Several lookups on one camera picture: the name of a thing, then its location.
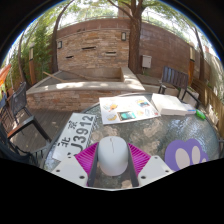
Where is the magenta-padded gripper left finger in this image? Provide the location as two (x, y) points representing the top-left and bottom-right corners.
(50, 142), (100, 188)

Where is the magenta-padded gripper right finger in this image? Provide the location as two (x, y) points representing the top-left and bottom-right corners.
(127, 142), (175, 188)

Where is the white computer mouse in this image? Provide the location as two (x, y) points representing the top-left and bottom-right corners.
(97, 135), (130, 177)

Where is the purple paw-shaped mouse pad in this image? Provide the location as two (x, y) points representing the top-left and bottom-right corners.
(164, 138), (210, 172)

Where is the white licence plate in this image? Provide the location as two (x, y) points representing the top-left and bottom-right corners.
(52, 112), (97, 162)

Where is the white printed picture sheet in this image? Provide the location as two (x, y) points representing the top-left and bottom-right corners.
(98, 95), (162, 126)

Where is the flat white box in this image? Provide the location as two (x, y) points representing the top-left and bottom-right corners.
(151, 93), (188, 117)

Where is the small white and blue booklet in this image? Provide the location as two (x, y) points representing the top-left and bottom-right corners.
(182, 103), (198, 115)

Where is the small green packet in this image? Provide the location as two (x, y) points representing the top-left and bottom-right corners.
(195, 109), (208, 121)

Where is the stone raised basin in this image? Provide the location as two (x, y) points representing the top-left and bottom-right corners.
(25, 66), (146, 112)

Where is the wooden stick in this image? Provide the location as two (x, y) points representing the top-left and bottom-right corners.
(42, 70), (68, 84)

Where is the dark wooden slatted chair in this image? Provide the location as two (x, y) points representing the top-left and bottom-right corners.
(157, 65), (201, 109)

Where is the orange fabric canopy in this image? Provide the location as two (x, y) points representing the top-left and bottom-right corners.
(0, 63), (13, 88)

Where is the tree with brown trunk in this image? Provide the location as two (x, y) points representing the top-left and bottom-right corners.
(106, 0), (161, 75)

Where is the grey wall utility box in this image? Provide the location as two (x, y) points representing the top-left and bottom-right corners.
(141, 54), (153, 69)

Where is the wooden lamp post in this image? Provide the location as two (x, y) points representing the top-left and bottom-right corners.
(28, 44), (37, 85)
(188, 43), (196, 87)

